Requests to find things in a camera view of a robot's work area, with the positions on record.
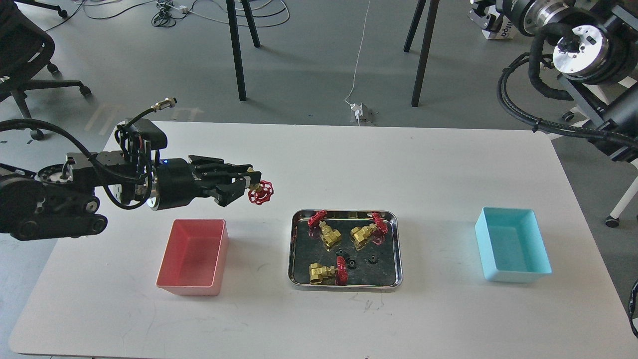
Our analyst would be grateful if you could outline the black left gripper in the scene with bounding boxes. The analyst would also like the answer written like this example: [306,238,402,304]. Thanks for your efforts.
[150,155,261,210]

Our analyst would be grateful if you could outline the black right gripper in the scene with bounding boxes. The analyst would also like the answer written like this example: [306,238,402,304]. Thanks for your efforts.
[469,0,503,34]

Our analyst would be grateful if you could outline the brass valve red handle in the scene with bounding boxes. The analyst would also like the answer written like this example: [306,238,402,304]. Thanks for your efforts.
[248,180,274,206]

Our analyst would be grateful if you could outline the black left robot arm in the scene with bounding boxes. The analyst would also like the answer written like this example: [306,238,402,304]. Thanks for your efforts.
[0,98,274,241]

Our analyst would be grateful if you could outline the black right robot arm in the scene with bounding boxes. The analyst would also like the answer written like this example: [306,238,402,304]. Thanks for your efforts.
[469,0,637,162]

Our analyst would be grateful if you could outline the white cardboard box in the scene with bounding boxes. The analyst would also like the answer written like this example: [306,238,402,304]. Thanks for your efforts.
[482,17,520,40]

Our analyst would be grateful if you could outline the pink plastic box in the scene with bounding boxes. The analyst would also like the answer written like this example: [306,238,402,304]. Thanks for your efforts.
[157,219,229,296]

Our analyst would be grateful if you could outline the brass valve upper middle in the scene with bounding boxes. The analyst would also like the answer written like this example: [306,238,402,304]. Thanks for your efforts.
[308,210,342,251]

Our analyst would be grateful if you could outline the brass valve bottom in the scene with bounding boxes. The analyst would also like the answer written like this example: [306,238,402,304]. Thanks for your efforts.
[309,256,348,286]

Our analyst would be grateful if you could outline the brass valve upper right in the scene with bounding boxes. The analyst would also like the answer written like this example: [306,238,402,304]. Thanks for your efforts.
[349,213,389,250]

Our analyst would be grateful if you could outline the light blue plastic box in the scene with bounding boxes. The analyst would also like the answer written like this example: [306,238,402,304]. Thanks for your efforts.
[475,206,552,283]

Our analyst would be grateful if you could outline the black table leg right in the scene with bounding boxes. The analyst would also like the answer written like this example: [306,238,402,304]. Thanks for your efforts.
[403,0,440,108]

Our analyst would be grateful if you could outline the metal tray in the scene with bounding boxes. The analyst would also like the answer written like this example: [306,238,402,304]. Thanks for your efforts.
[288,210,403,291]

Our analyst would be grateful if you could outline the white power adapter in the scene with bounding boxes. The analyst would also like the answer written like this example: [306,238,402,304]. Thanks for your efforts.
[349,104,374,126]

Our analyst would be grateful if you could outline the black office chair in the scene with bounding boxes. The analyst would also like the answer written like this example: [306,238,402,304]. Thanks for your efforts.
[0,0,91,118]

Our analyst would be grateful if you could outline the white cable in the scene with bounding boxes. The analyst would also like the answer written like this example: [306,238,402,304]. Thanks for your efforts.
[345,0,372,105]

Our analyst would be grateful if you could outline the black floor cables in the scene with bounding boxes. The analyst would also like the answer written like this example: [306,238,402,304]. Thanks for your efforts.
[70,0,290,28]

